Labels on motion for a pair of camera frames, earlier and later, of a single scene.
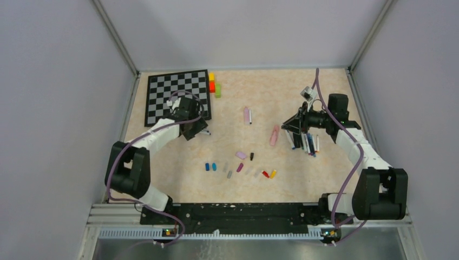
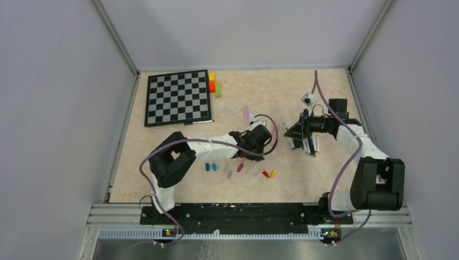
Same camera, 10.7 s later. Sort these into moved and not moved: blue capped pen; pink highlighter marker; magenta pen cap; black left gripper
Moved: black left gripper
Not moved: blue capped pen; pink highlighter marker; magenta pen cap
